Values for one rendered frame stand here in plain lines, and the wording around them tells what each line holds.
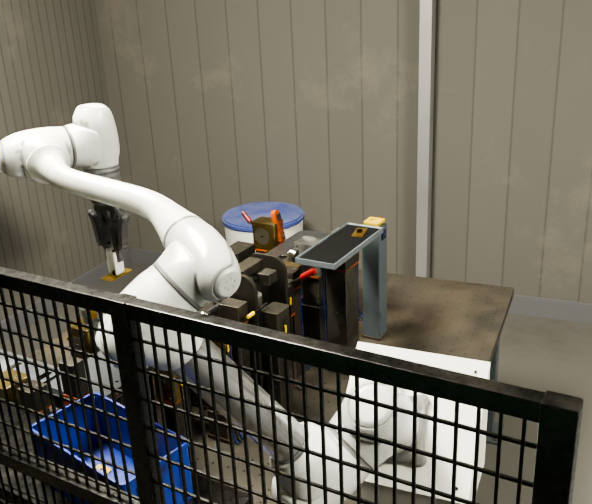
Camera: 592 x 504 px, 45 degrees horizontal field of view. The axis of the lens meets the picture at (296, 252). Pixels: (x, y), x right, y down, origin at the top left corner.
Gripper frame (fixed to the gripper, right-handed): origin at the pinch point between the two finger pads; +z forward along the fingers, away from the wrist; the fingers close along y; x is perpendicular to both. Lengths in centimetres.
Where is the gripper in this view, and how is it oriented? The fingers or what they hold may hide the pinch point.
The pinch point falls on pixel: (114, 260)
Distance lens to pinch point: 196.3
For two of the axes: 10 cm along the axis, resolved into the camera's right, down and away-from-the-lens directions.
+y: 8.6, 1.5, -4.8
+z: 0.4, 9.3, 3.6
